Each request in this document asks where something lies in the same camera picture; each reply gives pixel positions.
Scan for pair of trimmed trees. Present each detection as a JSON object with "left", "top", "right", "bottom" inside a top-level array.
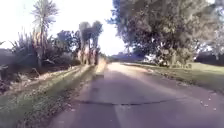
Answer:
[{"left": 77, "top": 20, "right": 104, "bottom": 66}]

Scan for grey asphalt road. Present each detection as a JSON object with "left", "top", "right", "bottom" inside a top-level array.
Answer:
[{"left": 46, "top": 61, "right": 224, "bottom": 128}]

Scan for large leafy tree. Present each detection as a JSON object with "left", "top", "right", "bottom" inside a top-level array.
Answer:
[{"left": 108, "top": 0, "right": 224, "bottom": 68}]

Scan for tall palm tree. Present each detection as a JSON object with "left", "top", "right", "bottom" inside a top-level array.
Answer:
[{"left": 30, "top": 0, "right": 60, "bottom": 68}]

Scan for spiky bushes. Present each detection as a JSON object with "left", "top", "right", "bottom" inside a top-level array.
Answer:
[{"left": 0, "top": 31, "right": 81, "bottom": 73}]

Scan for green grass lawn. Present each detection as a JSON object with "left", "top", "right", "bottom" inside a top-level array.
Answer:
[{"left": 121, "top": 61, "right": 224, "bottom": 95}]

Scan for grass verge with dry leaves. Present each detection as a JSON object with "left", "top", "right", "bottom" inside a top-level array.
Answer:
[{"left": 0, "top": 64, "right": 108, "bottom": 128}]

